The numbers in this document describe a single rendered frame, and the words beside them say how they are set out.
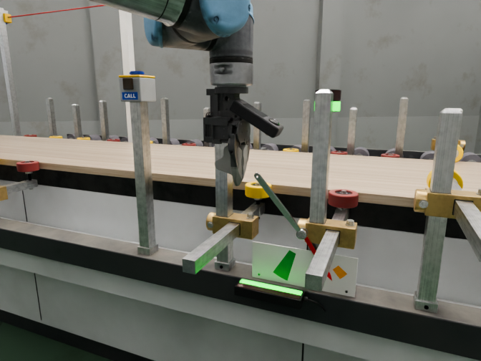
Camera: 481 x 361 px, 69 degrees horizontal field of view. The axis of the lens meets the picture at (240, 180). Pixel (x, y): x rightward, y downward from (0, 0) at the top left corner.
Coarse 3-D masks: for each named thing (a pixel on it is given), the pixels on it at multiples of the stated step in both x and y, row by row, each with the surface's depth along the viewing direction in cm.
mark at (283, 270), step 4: (288, 252) 87; (292, 252) 87; (284, 256) 88; (288, 256) 88; (292, 256) 87; (284, 260) 88; (288, 260) 88; (292, 260) 88; (280, 264) 89; (284, 264) 89; (288, 264) 88; (292, 264) 88; (276, 268) 90; (280, 268) 89; (284, 268) 89; (288, 268) 88; (276, 272) 90; (280, 272) 90; (284, 272) 89; (288, 272) 89; (280, 276) 90; (284, 276) 89
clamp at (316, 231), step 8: (304, 224) 85; (312, 224) 84; (320, 224) 83; (328, 224) 83; (336, 224) 83; (344, 224) 83; (312, 232) 84; (320, 232) 83; (344, 232) 81; (352, 232) 80; (312, 240) 84; (320, 240) 84; (344, 240) 81; (352, 240) 81; (352, 248) 81
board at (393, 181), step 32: (0, 160) 156; (64, 160) 150; (96, 160) 150; (128, 160) 150; (160, 160) 150; (192, 160) 150; (256, 160) 150; (288, 160) 150; (352, 160) 150; (384, 160) 150; (416, 160) 150; (288, 192) 108; (384, 192) 100
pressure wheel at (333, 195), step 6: (330, 192) 97; (336, 192) 98; (342, 192) 97; (348, 192) 98; (354, 192) 97; (330, 198) 97; (336, 198) 95; (342, 198) 94; (348, 198) 94; (354, 198) 94; (330, 204) 97; (336, 204) 95; (342, 204) 94; (348, 204) 94; (354, 204) 95
